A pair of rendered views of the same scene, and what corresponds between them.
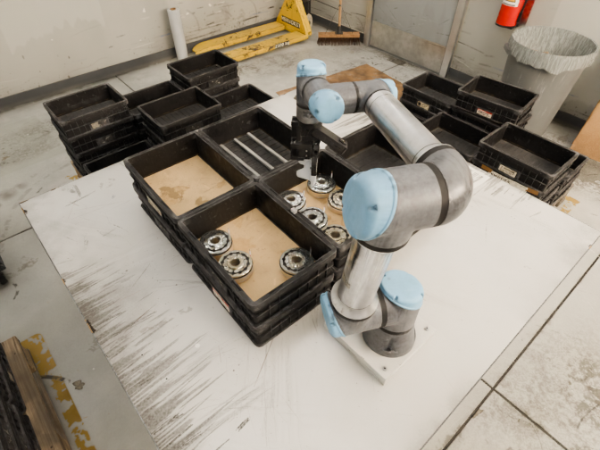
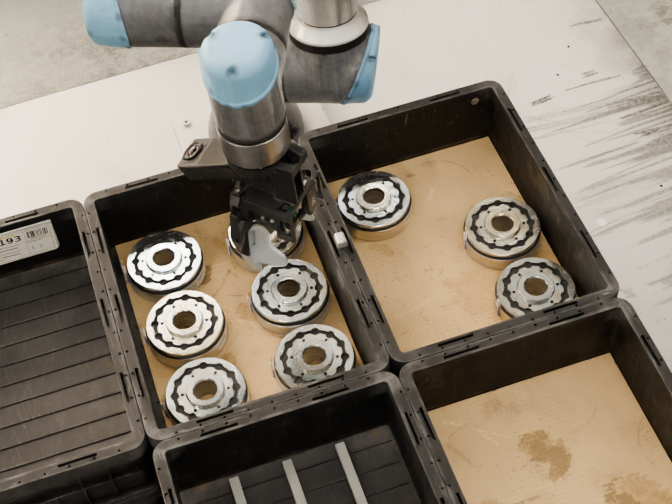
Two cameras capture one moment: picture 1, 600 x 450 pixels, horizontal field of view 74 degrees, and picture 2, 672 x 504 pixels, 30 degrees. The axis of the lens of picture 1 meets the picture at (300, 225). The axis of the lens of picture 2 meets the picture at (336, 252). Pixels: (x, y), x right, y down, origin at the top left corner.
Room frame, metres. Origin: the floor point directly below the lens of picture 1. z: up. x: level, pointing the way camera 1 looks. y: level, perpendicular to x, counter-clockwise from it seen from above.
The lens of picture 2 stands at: (1.77, 0.45, 2.19)
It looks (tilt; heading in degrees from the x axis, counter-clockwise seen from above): 53 degrees down; 207
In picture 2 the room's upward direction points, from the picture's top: 6 degrees counter-clockwise
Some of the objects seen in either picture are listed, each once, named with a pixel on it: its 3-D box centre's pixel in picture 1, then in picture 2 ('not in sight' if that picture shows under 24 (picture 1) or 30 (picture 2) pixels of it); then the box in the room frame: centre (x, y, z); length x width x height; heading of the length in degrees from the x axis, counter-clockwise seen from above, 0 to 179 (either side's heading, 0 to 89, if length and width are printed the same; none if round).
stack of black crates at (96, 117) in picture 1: (98, 134); not in sight; (2.17, 1.28, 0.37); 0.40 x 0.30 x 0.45; 132
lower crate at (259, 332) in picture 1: (258, 270); not in sight; (0.79, 0.13, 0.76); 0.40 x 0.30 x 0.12; 40
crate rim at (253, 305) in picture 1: (254, 237); (449, 214); (0.79, 0.13, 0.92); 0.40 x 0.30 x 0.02; 40
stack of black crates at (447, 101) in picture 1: (432, 109); not in sight; (2.60, -0.94, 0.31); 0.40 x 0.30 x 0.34; 42
